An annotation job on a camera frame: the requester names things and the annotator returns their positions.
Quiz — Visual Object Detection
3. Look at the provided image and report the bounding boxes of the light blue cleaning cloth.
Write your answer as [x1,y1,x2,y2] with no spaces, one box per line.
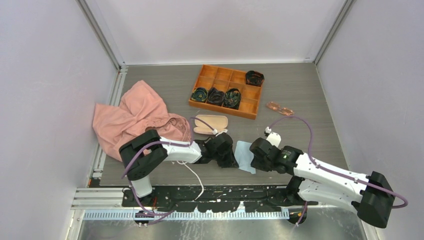
[234,140,256,175]

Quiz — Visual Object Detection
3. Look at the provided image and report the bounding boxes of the pink glasses case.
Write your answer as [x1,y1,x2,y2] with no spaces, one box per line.
[193,114,229,136]

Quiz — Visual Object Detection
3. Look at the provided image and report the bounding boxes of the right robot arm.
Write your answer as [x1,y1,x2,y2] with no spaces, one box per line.
[249,138,395,229]

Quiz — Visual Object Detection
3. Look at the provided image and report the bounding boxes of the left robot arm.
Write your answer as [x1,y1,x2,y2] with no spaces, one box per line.
[118,129,239,207]

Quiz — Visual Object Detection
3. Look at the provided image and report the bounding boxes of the pink transparent sunglasses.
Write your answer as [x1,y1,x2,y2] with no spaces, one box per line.
[266,101,294,116]

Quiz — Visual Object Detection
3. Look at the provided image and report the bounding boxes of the dark floral rolled tie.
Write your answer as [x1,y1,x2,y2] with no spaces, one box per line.
[190,87,208,103]

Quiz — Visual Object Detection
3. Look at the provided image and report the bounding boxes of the orange wooden divider tray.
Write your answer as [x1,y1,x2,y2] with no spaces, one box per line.
[188,64,265,120]

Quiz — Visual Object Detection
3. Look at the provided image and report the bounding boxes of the dark rolled tie top right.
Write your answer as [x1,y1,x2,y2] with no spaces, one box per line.
[245,70,265,87]

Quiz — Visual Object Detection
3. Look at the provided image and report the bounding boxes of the pink shorts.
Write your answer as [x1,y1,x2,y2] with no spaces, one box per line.
[92,80,191,161]

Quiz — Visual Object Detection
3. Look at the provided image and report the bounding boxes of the white drawstring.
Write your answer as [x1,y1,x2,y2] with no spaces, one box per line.
[175,160,205,202]

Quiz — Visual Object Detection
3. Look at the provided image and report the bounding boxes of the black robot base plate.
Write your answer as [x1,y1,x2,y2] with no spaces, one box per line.
[122,185,305,213]

